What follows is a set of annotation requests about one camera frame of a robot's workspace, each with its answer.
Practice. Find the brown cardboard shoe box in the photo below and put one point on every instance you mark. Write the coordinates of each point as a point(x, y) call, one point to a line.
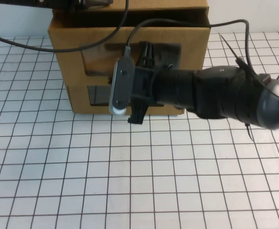
point(70, 59)

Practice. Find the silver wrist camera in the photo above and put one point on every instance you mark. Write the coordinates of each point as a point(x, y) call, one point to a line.
point(121, 86)

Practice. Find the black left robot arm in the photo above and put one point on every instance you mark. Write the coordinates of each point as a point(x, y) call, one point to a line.
point(70, 3)

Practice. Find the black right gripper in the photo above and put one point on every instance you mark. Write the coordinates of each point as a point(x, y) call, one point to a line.
point(143, 83)

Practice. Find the white grid table mat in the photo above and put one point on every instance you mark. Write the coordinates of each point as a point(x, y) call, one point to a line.
point(139, 179)

